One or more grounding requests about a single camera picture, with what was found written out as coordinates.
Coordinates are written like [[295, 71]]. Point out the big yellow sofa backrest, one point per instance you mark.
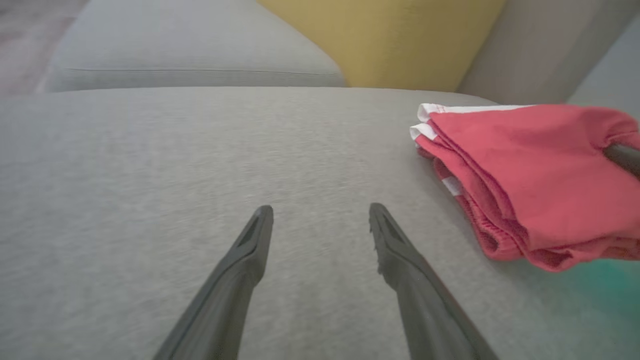
[[395, 40]]

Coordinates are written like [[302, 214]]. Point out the red and white sports jersey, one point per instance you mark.
[[530, 180]]

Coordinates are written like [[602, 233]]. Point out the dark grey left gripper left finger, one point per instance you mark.
[[225, 290]]

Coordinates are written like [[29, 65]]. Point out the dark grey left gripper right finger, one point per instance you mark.
[[425, 300]]

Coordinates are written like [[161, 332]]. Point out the grey sofa backrest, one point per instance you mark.
[[540, 50]]

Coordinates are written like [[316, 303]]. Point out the long grey sofa seat cushion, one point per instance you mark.
[[190, 45]]

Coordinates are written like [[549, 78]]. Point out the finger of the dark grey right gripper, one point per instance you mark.
[[625, 157]]

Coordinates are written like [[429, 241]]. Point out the large grey sofa seat cushion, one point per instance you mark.
[[200, 165]]

